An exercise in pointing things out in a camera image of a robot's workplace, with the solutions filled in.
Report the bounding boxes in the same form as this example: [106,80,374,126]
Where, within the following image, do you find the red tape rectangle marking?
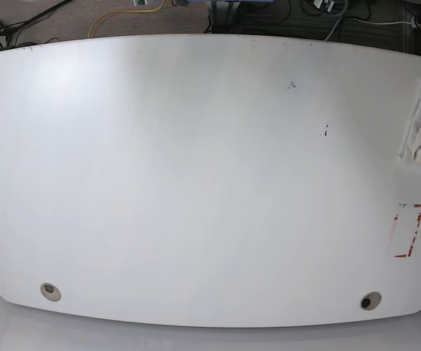
[389,204,421,258]

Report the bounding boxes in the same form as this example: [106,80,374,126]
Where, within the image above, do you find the black tripod legs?
[0,0,72,49]

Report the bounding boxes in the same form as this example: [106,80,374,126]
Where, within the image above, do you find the yellow cable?
[88,0,166,39]

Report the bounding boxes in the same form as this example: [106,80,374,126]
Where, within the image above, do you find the left table cable grommet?
[40,283,61,302]

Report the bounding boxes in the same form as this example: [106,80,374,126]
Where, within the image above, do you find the table cable grommet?
[360,292,382,311]
[40,283,61,302]

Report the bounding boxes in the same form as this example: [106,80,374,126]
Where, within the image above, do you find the right table cable grommet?
[360,292,382,311]

